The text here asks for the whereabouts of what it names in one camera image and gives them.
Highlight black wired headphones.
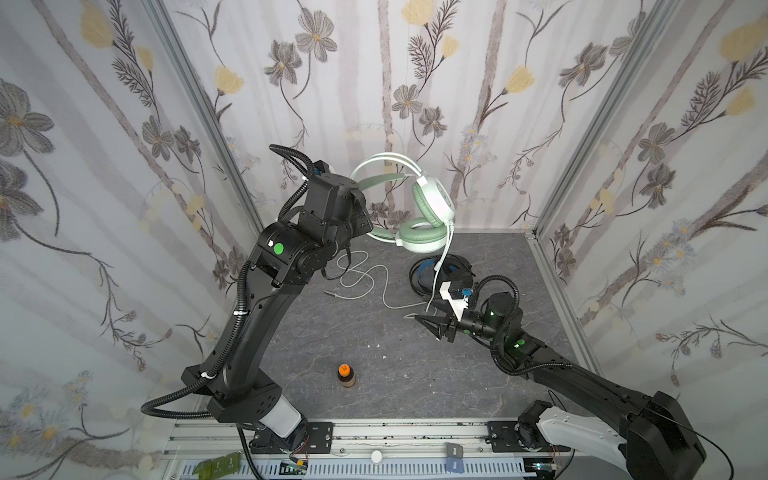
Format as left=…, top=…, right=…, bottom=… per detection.
left=408, top=254, right=475, bottom=298

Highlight mint green wired headphones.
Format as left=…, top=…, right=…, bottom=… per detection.
left=322, top=152, right=458, bottom=319

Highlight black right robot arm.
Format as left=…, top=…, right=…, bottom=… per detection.
left=416, top=275, right=711, bottom=479

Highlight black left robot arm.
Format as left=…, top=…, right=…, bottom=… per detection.
left=141, top=144, right=373, bottom=452

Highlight orange cap brown bottle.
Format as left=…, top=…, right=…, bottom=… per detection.
left=337, top=364, right=356, bottom=388

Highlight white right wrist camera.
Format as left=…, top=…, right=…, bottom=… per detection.
left=439, top=281, right=473, bottom=322

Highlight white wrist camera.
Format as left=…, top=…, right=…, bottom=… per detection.
left=313, top=160, right=332, bottom=176
left=439, top=281, right=473, bottom=322

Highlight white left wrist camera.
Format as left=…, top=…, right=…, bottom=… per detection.
left=313, top=160, right=332, bottom=176

